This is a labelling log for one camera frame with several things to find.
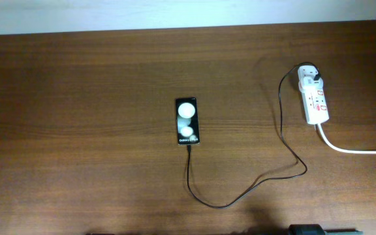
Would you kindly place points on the black smartphone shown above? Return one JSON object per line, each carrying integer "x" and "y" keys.
{"x": 187, "y": 122}

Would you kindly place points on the white usb charger plug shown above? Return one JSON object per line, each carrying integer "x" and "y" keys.
{"x": 309, "y": 78}

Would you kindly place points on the white power strip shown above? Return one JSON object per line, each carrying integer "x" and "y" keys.
{"x": 315, "y": 107}

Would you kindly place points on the black base at bottom edge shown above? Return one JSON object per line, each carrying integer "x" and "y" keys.
{"x": 316, "y": 229}

